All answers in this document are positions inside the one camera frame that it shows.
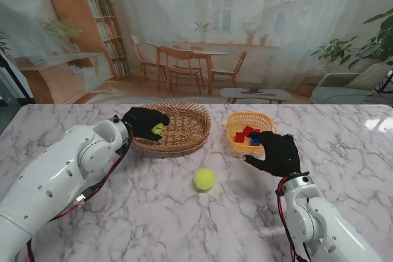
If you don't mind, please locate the red black left arm cable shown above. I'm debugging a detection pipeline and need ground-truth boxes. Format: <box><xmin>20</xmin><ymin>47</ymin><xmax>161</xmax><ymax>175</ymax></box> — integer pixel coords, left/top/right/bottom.
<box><xmin>26</xmin><ymin>129</ymin><xmax>134</xmax><ymax>262</ymax></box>

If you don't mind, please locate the plain yellow tennis ball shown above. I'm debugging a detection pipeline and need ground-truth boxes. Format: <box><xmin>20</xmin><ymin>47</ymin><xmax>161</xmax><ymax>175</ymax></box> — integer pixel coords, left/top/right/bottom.
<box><xmin>193</xmin><ymin>168</ymin><xmax>216</xmax><ymax>192</ymax></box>

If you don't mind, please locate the black metal frame post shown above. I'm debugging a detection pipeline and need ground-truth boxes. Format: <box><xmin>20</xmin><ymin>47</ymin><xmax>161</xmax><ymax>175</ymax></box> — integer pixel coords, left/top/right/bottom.
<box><xmin>0</xmin><ymin>52</ymin><xmax>33</xmax><ymax>103</ymax></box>

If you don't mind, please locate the red black right arm cable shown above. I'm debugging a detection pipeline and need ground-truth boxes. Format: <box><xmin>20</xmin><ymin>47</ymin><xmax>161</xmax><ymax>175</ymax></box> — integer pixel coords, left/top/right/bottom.
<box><xmin>276</xmin><ymin>177</ymin><xmax>311</xmax><ymax>262</ymax></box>

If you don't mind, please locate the yellow plastic mesh basket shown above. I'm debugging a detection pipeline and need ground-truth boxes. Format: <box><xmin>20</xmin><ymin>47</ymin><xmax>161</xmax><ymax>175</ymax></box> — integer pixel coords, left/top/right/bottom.
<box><xmin>223</xmin><ymin>111</ymin><xmax>278</xmax><ymax>154</ymax></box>

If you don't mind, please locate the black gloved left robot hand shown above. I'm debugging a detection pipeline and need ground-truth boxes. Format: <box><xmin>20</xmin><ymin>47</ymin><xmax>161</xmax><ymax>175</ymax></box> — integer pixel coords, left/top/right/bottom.
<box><xmin>122</xmin><ymin>106</ymin><xmax>171</xmax><ymax>142</ymax></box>

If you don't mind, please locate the black tripod stand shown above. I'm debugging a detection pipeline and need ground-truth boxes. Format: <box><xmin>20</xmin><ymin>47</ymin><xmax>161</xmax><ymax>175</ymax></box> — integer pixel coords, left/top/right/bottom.
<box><xmin>373</xmin><ymin>70</ymin><xmax>393</xmax><ymax>100</ymax></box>

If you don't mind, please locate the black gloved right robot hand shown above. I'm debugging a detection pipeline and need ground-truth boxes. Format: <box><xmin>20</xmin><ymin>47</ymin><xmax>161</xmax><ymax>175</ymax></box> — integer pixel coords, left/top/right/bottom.
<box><xmin>242</xmin><ymin>131</ymin><xmax>302</xmax><ymax>179</ymax></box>

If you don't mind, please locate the red black arm cable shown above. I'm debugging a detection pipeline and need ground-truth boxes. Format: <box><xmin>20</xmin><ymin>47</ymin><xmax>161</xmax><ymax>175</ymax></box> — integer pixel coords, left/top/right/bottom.
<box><xmin>26</xmin><ymin>129</ymin><xmax>134</xmax><ymax>262</ymax></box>
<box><xmin>276</xmin><ymin>177</ymin><xmax>311</xmax><ymax>262</ymax></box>

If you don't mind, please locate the woven wicker oval basket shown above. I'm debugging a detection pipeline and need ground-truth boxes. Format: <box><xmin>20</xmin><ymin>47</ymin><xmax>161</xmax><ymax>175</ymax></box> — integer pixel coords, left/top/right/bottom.
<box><xmin>126</xmin><ymin>100</ymin><xmax>212</xmax><ymax>154</ymax></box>

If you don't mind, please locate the printed room scene backdrop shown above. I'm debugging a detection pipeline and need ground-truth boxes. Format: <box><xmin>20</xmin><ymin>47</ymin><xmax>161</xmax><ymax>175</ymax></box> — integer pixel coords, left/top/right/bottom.
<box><xmin>0</xmin><ymin>0</ymin><xmax>393</xmax><ymax>105</ymax></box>

